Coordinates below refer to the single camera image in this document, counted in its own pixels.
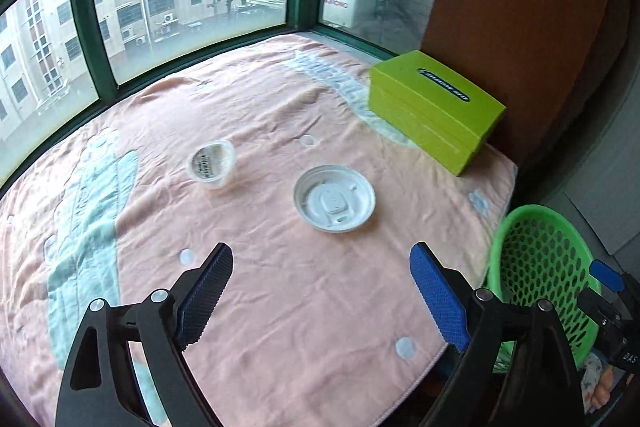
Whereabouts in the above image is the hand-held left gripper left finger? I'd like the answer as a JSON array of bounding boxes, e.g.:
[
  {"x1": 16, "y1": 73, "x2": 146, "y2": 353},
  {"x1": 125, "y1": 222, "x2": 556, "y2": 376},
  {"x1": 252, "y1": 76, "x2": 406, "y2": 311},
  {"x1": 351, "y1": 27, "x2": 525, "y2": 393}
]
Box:
[{"x1": 56, "y1": 243, "x2": 235, "y2": 427}]

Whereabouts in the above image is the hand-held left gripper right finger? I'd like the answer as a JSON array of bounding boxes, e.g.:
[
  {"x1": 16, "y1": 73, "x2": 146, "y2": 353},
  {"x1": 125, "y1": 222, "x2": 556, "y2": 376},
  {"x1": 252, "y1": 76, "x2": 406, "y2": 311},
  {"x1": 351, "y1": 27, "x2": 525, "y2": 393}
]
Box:
[{"x1": 409, "y1": 243, "x2": 587, "y2": 427}]

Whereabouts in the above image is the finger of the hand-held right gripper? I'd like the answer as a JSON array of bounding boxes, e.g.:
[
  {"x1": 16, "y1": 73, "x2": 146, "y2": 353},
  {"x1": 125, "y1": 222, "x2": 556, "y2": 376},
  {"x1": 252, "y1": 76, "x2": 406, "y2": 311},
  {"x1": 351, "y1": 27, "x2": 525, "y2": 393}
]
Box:
[{"x1": 589, "y1": 259, "x2": 640, "y2": 295}]

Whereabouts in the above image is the green plastic basket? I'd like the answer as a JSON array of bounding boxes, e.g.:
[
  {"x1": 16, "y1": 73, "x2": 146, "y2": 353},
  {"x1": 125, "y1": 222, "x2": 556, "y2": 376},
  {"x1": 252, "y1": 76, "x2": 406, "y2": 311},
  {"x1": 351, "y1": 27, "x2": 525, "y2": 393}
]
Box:
[{"x1": 484, "y1": 205, "x2": 602, "y2": 374}]

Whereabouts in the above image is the white round plastic lid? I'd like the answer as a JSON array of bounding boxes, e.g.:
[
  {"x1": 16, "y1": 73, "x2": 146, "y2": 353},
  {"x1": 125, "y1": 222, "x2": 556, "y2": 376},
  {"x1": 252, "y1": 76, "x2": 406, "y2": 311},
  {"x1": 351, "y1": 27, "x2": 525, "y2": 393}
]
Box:
[{"x1": 293, "y1": 165, "x2": 376, "y2": 236}]

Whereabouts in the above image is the pale printed bag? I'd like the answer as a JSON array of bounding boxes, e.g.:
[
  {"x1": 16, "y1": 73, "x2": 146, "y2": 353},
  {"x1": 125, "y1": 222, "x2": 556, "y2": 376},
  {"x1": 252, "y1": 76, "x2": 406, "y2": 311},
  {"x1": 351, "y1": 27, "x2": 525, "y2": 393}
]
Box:
[{"x1": 580, "y1": 351, "x2": 628, "y2": 415}]

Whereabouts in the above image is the pink printed blanket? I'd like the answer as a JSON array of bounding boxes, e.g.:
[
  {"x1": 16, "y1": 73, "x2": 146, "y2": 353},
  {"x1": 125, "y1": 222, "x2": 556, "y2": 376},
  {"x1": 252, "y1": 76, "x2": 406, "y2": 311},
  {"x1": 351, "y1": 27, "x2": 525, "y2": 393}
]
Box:
[{"x1": 0, "y1": 34, "x2": 519, "y2": 427}]

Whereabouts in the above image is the labelled clear jelly cup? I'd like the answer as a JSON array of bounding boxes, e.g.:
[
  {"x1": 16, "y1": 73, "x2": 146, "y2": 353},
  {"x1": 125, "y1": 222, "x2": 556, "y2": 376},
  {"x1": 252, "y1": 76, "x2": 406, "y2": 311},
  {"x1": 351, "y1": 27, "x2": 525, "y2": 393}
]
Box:
[{"x1": 187, "y1": 139, "x2": 237, "y2": 190}]

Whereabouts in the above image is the green tissue box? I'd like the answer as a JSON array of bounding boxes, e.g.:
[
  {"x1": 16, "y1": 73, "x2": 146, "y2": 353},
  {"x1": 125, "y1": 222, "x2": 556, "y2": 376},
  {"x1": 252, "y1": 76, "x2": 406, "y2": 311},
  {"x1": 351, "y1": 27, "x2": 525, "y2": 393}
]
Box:
[{"x1": 367, "y1": 50, "x2": 507, "y2": 178}]

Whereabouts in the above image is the brown wooden cabinet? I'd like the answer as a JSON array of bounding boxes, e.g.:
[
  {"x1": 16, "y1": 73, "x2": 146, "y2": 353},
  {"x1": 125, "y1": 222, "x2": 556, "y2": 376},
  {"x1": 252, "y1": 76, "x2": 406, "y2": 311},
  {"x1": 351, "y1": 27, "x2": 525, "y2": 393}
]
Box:
[{"x1": 420, "y1": 0, "x2": 617, "y2": 170}]

